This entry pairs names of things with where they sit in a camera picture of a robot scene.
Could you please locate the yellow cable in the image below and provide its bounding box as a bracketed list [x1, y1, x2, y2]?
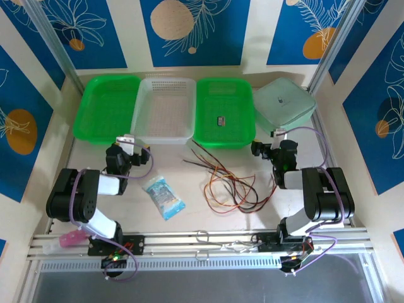
[203, 175, 236, 210]
[208, 163, 242, 210]

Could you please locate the black cable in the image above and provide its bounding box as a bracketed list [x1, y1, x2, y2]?
[182, 159, 223, 174]
[192, 143, 241, 190]
[220, 173, 260, 213]

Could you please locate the blue snack packet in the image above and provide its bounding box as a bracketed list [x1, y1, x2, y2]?
[141, 175, 186, 222]

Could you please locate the white plastic basket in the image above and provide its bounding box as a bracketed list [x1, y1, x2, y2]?
[130, 77, 197, 145]

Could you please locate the green plastic basket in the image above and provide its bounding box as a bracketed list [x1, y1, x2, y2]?
[192, 78, 257, 151]
[72, 74, 142, 146]

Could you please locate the pink plastic packet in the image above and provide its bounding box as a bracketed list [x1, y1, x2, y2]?
[42, 229, 88, 255]

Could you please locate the grey metal sheet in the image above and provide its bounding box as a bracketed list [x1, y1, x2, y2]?
[30, 270, 388, 303]

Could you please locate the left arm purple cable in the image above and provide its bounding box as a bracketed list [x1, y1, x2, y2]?
[69, 142, 155, 282]

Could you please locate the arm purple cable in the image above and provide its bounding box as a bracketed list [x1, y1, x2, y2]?
[69, 142, 155, 282]
[276, 126, 345, 275]

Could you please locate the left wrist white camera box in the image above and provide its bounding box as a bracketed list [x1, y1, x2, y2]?
[116, 134, 135, 156]

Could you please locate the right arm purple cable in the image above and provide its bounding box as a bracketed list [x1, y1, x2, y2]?
[276, 126, 345, 275]

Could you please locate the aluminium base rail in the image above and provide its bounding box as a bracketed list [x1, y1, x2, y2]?
[27, 227, 372, 263]

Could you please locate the metal wire clip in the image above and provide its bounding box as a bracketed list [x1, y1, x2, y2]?
[220, 239, 263, 254]

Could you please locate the slotted grey cable duct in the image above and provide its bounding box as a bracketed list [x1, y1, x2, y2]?
[37, 254, 364, 274]

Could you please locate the aluminium frame post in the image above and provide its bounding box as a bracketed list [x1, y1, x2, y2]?
[22, 0, 78, 85]
[307, 0, 362, 93]

